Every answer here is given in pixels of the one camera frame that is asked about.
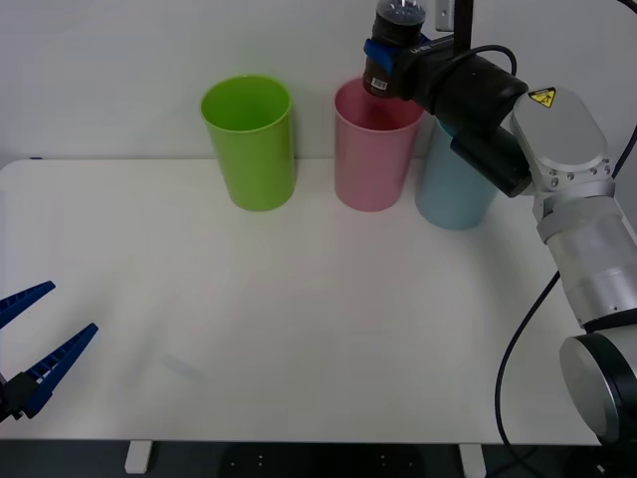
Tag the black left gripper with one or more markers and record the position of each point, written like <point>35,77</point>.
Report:
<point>15,396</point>

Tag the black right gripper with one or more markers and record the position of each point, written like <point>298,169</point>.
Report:
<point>420,70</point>

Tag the dark plastic bottle black cap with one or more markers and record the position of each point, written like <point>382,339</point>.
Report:
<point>395,27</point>

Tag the silver and black right arm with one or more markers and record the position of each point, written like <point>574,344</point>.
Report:
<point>562,134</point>

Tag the pink plastic bin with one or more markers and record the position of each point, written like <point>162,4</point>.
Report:
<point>370,169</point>

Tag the pale blue plastic bin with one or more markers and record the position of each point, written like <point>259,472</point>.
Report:
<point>450,194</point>

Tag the white table leg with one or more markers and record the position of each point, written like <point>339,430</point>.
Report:
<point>137,457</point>
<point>473,460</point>

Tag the green plastic bin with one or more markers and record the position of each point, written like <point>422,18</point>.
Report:
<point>254,164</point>

